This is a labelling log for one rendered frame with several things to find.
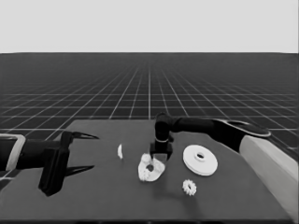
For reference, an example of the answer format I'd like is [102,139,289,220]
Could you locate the large thick white disc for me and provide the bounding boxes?
[182,144,219,177]

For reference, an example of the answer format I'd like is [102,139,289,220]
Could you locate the white round carrier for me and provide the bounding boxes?
[137,152,166,183]

